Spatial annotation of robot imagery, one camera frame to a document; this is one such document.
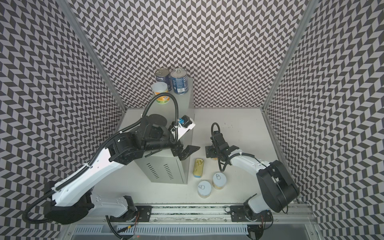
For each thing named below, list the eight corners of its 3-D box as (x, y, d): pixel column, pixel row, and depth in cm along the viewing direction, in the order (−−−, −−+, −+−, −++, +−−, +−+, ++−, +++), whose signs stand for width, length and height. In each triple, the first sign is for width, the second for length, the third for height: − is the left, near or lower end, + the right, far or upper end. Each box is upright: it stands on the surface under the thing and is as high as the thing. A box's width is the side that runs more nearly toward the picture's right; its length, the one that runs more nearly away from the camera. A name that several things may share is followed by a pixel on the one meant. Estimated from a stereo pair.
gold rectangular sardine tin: (192, 177, 86) (191, 174, 83) (195, 160, 92) (195, 157, 89) (202, 178, 85) (202, 176, 82) (204, 162, 92) (204, 159, 88)
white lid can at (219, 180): (212, 189, 80) (213, 187, 77) (211, 175, 86) (212, 172, 82) (226, 189, 80) (227, 187, 77) (224, 175, 86) (226, 172, 82)
